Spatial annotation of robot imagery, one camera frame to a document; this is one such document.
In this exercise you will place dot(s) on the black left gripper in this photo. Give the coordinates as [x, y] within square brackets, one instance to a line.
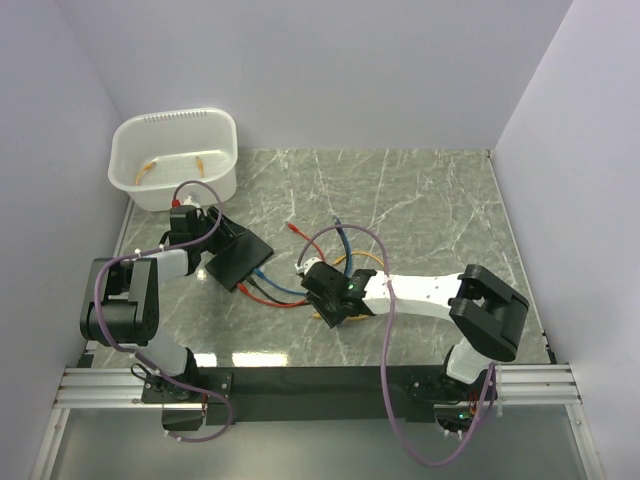
[227, 231]

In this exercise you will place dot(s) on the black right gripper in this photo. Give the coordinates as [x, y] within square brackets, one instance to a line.
[331, 319]

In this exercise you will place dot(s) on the black network switch box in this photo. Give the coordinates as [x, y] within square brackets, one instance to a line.
[236, 254]

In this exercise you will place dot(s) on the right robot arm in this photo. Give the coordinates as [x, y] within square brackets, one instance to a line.
[488, 312]

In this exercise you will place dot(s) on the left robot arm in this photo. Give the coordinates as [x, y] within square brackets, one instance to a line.
[121, 306]

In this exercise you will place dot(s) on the white plastic tub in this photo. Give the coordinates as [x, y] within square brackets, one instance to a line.
[152, 154]

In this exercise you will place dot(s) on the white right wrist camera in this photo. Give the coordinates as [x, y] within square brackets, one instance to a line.
[303, 268]

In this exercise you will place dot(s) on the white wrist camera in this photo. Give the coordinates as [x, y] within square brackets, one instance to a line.
[191, 199]
[303, 268]

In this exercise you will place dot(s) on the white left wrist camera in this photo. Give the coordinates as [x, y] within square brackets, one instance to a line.
[191, 199]

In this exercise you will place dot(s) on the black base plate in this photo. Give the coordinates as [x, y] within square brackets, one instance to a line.
[418, 393]

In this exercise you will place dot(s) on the aluminium rail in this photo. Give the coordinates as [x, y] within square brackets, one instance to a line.
[88, 388]

